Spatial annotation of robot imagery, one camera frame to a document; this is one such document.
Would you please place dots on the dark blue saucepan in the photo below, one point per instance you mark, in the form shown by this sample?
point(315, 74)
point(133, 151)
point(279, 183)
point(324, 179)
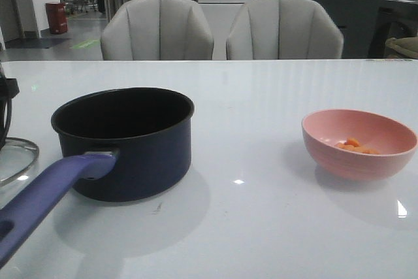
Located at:
point(117, 146)

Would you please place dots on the right grey upholstered chair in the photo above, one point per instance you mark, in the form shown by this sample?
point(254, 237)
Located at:
point(283, 29)

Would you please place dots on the olive cushion seat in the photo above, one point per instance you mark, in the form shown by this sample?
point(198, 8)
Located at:
point(404, 48)

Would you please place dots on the pink plastic bowl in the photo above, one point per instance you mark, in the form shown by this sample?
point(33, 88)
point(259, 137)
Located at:
point(395, 142)

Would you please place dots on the orange ham slice pile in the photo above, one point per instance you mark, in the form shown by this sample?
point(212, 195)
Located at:
point(353, 145)

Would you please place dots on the glass lid with blue knob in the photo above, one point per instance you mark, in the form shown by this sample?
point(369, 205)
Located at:
point(17, 157)

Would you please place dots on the red trash bin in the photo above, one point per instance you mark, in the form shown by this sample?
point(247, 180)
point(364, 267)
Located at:
point(56, 16)

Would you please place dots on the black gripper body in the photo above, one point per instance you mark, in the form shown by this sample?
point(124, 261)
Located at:
point(9, 86)

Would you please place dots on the grey upholstered chair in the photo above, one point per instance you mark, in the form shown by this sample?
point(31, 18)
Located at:
point(158, 30)
point(283, 29)

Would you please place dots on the left grey upholstered chair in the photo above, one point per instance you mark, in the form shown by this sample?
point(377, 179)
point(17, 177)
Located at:
point(158, 30)

